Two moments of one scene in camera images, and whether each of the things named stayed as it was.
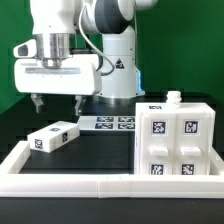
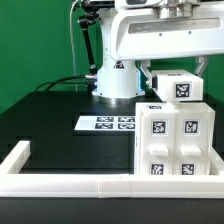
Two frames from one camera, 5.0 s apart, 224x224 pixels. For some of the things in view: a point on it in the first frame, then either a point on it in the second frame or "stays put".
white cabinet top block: [53, 137] to [172, 85]
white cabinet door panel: [158, 138] stays put
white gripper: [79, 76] to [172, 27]
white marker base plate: [107, 123] stays put
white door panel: [192, 144] stays put
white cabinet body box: [174, 138] stays put
